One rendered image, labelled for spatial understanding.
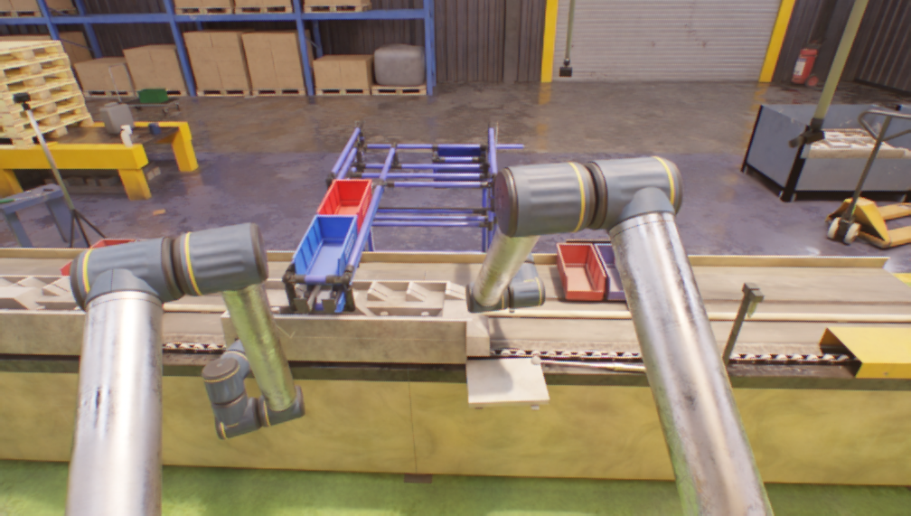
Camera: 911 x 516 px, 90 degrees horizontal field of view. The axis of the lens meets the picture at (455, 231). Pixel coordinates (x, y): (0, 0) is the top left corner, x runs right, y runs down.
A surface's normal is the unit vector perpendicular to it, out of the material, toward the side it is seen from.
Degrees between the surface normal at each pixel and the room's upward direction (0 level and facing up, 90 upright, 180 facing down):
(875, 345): 0
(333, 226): 94
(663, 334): 59
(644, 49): 90
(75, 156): 90
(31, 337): 80
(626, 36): 90
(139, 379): 53
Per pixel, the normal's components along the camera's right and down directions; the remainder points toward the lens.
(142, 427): 0.85, -0.49
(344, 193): -0.04, 0.54
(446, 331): -0.04, 0.33
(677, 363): -0.50, -0.26
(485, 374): -0.01, -0.88
